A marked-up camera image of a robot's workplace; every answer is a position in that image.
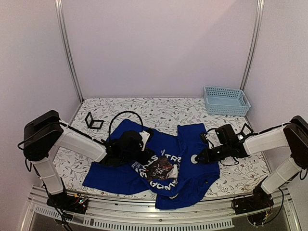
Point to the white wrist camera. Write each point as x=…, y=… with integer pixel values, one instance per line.
x=206, y=140
x=146, y=135

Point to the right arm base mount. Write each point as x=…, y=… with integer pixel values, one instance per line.
x=252, y=205

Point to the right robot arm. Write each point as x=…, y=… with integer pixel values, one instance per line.
x=291, y=138

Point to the light blue plastic basket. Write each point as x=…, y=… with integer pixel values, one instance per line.
x=225, y=101

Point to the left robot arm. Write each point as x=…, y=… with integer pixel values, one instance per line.
x=47, y=134

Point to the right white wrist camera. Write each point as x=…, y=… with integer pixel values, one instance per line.
x=206, y=140

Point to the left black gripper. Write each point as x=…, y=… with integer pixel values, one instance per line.
x=147, y=157

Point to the round light blue brooch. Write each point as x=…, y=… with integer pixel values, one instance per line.
x=193, y=159

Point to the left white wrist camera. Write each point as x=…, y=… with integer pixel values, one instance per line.
x=146, y=135

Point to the blue printed t-shirt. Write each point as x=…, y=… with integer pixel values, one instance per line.
x=170, y=172

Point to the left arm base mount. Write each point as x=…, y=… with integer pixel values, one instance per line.
x=72, y=203

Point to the black brooch box silver brooch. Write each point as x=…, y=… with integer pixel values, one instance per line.
x=245, y=132

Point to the left aluminium frame post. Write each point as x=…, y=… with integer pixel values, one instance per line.
x=67, y=50

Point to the floral patterned tablecloth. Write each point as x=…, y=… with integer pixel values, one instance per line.
x=164, y=115

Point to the aluminium frame post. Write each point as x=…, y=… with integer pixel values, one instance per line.
x=253, y=43
x=67, y=50

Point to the black brooch box yellow brooch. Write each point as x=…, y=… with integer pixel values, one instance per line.
x=93, y=123

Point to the right aluminium frame post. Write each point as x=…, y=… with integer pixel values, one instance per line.
x=253, y=43

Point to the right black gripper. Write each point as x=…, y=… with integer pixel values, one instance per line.
x=206, y=160

